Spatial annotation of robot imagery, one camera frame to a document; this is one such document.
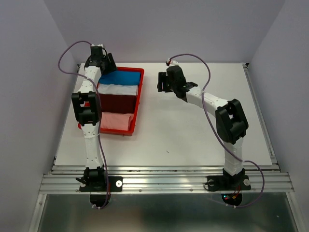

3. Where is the blue t shirt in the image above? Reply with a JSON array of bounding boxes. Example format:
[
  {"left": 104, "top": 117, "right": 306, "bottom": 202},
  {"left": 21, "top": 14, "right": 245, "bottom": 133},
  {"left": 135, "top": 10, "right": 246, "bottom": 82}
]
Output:
[{"left": 98, "top": 71, "right": 140, "bottom": 86}]

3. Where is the red plastic tray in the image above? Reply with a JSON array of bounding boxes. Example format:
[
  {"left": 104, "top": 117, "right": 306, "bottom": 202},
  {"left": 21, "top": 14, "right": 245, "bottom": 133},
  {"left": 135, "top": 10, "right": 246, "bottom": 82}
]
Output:
[{"left": 77, "top": 67, "right": 145, "bottom": 136}]

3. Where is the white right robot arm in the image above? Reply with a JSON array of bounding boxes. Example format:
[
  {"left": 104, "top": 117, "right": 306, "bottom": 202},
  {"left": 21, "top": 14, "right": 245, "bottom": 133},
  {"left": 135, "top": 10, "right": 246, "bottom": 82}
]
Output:
[{"left": 157, "top": 65, "right": 249, "bottom": 189}]

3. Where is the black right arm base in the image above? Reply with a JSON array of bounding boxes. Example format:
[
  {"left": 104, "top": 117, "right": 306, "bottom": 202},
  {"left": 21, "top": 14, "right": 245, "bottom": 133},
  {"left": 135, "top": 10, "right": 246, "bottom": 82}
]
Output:
[{"left": 204, "top": 168, "right": 252, "bottom": 192}]

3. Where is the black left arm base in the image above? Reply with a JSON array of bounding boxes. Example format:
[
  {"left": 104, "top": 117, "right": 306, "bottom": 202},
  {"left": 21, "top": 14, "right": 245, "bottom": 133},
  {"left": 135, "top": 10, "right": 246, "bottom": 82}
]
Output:
[{"left": 75, "top": 176, "right": 123, "bottom": 192}]

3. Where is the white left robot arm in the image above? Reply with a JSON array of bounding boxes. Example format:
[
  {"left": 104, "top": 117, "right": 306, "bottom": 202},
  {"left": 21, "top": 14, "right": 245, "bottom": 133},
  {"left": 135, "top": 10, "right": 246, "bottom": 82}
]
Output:
[{"left": 71, "top": 44, "right": 116, "bottom": 190}]

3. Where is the white rolled t shirt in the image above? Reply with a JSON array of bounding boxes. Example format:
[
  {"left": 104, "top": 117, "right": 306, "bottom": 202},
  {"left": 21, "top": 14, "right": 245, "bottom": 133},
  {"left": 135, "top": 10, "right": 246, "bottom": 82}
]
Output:
[{"left": 98, "top": 84, "right": 139, "bottom": 96}]

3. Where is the maroon rolled t shirt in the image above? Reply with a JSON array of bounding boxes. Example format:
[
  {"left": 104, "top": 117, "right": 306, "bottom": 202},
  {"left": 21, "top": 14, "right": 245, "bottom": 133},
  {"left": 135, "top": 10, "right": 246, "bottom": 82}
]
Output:
[{"left": 100, "top": 94, "right": 137, "bottom": 114}]

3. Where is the pink rolled t shirt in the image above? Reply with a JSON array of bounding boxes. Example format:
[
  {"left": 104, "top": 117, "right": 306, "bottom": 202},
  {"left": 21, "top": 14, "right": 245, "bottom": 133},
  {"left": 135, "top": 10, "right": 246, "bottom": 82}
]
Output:
[{"left": 100, "top": 112, "right": 134, "bottom": 131}]

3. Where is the aluminium frame rail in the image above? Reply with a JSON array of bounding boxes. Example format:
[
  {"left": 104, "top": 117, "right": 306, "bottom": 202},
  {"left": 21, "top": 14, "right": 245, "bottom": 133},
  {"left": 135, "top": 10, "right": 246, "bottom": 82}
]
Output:
[{"left": 39, "top": 164, "right": 294, "bottom": 194}]

